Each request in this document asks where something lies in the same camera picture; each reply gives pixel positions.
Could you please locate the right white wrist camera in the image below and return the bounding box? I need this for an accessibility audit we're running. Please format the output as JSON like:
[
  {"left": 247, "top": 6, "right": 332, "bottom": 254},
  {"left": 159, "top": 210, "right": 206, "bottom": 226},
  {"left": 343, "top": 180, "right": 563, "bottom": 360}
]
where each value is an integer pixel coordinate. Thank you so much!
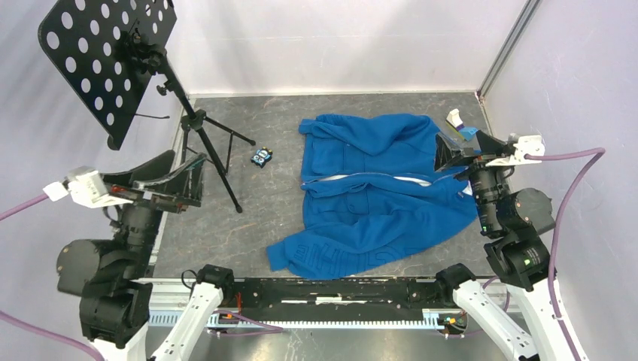
[{"left": 486, "top": 134, "right": 545, "bottom": 167}]

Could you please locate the purple cable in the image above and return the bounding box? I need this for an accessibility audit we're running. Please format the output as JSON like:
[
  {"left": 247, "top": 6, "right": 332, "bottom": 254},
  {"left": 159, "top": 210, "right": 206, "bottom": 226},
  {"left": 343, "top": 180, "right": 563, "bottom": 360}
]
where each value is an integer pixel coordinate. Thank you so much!
[
  {"left": 0, "top": 193, "right": 105, "bottom": 361},
  {"left": 524, "top": 147, "right": 606, "bottom": 361}
]

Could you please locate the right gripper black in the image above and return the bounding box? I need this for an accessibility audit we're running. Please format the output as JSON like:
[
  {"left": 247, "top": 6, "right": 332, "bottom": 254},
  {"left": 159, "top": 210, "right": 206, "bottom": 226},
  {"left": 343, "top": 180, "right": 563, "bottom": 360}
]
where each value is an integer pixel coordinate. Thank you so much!
[{"left": 433, "top": 129, "right": 516, "bottom": 232}]

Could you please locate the black perforated music stand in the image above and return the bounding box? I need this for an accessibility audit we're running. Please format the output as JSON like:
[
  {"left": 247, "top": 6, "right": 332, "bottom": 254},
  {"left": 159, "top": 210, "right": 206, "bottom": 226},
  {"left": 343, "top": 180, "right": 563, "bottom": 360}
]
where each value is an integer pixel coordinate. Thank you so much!
[{"left": 38, "top": 0, "right": 257, "bottom": 214}]

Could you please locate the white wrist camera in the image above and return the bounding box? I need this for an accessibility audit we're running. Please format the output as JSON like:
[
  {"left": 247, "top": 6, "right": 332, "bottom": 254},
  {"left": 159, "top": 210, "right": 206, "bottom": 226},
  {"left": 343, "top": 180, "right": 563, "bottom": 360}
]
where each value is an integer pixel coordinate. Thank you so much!
[
  {"left": 43, "top": 166, "right": 132, "bottom": 209},
  {"left": 486, "top": 134, "right": 545, "bottom": 167}
]

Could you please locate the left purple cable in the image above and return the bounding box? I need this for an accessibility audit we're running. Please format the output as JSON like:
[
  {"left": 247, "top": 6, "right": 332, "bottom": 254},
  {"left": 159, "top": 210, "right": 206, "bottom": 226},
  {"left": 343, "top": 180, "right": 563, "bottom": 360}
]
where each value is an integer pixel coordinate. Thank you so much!
[{"left": 0, "top": 193, "right": 105, "bottom": 361}]

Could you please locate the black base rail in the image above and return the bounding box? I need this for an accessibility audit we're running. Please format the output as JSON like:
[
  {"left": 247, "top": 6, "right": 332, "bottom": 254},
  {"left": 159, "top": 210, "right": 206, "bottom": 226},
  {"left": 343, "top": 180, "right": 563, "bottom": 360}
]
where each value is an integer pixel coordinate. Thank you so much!
[{"left": 221, "top": 277, "right": 460, "bottom": 323}]

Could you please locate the white blue toy block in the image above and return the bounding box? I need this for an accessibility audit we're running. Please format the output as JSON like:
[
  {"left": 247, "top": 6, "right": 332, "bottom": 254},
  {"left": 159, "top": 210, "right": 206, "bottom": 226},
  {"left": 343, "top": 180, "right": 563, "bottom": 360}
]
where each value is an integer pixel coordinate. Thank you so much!
[{"left": 446, "top": 108, "right": 478, "bottom": 141}]

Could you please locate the small blue toy robot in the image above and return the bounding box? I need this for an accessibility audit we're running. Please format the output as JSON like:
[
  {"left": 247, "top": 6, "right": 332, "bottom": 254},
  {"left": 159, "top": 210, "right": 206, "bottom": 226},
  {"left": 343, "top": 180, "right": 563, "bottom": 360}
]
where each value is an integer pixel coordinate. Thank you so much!
[{"left": 251, "top": 147, "right": 273, "bottom": 168}]

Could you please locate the white toothed cable tray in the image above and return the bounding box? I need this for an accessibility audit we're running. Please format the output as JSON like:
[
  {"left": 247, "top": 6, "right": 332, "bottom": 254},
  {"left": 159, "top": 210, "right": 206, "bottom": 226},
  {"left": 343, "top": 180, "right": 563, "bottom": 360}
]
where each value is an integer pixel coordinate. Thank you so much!
[{"left": 147, "top": 309, "right": 469, "bottom": 331}]

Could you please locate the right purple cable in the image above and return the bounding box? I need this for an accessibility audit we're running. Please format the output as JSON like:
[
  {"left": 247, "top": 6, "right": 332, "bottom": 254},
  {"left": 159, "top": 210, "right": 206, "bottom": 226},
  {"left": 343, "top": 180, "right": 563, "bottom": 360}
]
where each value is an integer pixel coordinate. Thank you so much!
[{"left": 524, "top": 147, "right": 606, "bottom": 361}]

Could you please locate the blue zip-up jacket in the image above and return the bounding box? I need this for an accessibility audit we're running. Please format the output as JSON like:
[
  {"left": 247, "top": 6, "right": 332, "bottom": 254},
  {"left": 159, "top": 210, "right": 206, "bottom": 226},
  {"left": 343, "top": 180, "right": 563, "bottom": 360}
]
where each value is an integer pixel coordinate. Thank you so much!
[{"left": 266, "top": 114, "right": 477, "bottom": 280}]

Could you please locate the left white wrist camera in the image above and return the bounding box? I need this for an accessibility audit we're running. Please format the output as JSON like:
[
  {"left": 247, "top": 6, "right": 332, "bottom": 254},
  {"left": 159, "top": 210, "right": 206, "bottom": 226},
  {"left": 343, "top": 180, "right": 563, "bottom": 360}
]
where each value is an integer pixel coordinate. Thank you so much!
[{"left": 43, "top": 166, "right": 132, "bottom": 209}]

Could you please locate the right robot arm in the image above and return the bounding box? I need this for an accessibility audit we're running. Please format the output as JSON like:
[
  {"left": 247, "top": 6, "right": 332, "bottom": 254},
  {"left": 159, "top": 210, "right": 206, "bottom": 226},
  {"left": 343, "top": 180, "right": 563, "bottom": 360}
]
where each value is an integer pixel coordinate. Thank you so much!
[{"left": 434, "top": 132, "right": 587, "bottom": 360}]

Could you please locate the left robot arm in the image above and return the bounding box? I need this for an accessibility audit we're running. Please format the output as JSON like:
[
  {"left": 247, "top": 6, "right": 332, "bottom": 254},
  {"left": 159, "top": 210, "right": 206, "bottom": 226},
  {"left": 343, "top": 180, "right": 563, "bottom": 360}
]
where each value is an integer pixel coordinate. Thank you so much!
[{"left": 55, "top": 150, "right": 236, "bottom": 360}]

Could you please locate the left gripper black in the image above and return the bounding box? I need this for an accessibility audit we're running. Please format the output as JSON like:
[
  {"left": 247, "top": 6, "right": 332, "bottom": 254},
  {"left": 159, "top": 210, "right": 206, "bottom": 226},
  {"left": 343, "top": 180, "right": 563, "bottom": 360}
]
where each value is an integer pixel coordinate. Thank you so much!
[{"left": 102, "top": 147, "right": 208, "bottom": 275}]

